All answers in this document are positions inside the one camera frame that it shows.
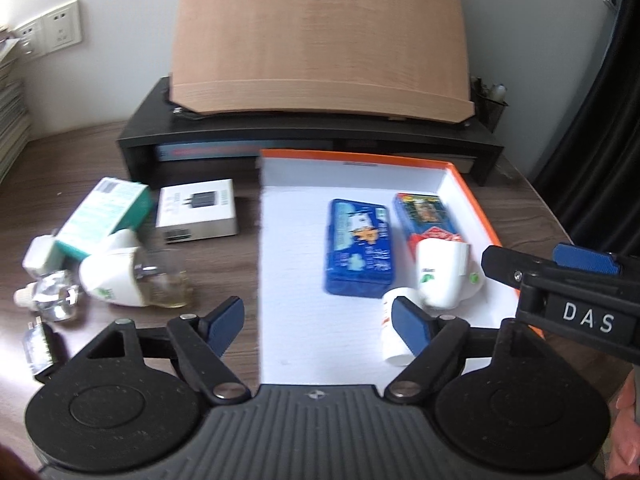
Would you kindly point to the white bottle in tray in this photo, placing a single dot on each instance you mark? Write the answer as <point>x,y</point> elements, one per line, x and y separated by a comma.
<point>392,348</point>

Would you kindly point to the white double wall socket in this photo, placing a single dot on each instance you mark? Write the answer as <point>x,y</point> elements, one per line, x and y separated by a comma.
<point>54,30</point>

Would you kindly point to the clear liquid refill bottle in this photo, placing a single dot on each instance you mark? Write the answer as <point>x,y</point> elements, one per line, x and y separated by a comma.
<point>54,297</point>

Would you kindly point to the white mosquito repellent heater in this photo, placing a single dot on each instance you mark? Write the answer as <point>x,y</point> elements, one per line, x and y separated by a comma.
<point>447,272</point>

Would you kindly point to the wooden reading stand board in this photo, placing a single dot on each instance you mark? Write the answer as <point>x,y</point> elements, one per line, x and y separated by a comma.
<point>397,58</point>

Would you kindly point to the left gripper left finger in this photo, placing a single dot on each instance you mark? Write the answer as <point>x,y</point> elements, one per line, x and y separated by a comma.
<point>199,343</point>

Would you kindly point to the white usb wall charger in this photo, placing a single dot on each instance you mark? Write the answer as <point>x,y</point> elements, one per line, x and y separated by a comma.
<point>43,256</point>

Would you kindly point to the white charger retail box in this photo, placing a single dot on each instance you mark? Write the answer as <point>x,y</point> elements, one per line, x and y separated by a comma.
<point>196,211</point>

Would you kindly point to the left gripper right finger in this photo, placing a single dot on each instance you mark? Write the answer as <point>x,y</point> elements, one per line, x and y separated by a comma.
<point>437,346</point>

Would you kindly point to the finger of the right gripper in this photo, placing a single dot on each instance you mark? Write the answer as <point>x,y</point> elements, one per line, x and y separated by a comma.
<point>574,257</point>
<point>506,266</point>

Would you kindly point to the white orange-edged box tray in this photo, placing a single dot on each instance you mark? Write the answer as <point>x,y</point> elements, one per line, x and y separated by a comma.
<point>306,335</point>

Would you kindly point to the black ugreen charger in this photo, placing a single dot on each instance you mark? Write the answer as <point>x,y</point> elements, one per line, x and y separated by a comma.
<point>42,349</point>

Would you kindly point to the blue tin case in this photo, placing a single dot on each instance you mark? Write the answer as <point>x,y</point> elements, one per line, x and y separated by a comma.
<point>359,250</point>

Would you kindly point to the right hand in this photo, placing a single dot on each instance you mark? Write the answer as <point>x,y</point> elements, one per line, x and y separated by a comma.
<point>623,461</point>

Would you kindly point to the teal white carton box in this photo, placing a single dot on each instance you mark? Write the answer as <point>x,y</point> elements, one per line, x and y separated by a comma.
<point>112,205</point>

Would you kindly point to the red playing card box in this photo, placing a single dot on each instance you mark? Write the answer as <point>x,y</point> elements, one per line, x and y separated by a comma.
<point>423,216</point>

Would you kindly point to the stack of books and papers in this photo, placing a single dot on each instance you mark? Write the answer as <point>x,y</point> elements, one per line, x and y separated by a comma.
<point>15,121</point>

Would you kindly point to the black mesh pen holder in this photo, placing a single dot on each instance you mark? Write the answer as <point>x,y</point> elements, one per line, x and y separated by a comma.
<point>489,102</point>

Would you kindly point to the black monitor riser shelf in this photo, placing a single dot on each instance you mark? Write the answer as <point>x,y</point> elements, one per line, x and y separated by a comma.
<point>160,133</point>

